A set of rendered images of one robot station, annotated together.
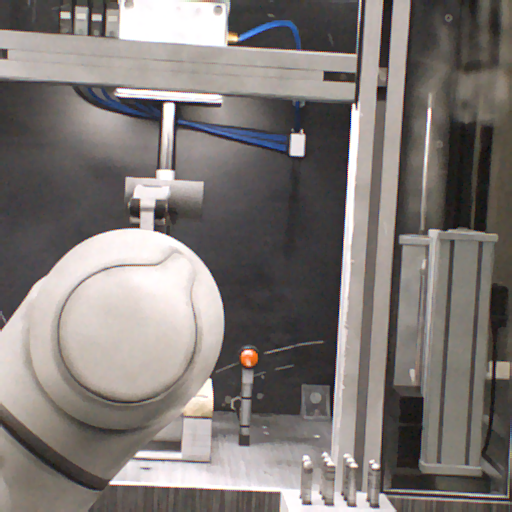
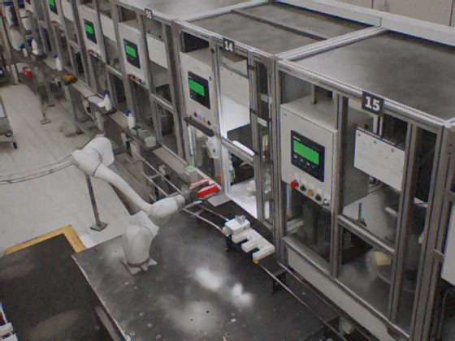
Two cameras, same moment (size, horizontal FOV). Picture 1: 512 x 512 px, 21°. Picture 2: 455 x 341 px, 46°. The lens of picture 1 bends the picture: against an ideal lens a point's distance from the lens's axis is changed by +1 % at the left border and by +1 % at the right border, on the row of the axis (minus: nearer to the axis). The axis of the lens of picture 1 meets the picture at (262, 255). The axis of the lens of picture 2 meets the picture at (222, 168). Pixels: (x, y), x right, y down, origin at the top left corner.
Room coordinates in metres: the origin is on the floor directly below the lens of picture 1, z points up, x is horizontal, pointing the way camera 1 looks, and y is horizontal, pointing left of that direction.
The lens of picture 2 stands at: (-0.16, -2.56, 2.95)
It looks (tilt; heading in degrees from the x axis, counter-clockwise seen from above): 30 degrees down; 63
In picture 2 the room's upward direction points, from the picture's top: 5 degrees counter-clockwise
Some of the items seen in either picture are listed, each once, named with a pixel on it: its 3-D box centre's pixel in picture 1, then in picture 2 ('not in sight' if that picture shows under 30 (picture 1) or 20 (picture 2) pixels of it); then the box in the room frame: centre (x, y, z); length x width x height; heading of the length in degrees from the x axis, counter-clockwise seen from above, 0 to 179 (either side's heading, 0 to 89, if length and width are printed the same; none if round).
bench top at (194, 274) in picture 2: not in sight; (192, 285); (0.78, -0.16, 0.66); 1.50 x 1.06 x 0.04; 93
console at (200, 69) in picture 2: not in sight; (213, 88); (1.38, 0.52, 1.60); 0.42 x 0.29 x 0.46; 93
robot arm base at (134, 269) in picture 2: not in sight; (139, 261); (0.57, 0.19, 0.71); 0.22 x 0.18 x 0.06; 93
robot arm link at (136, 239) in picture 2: not in sight; (135, 241); (0.57, 0.22, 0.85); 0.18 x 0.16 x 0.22; 46
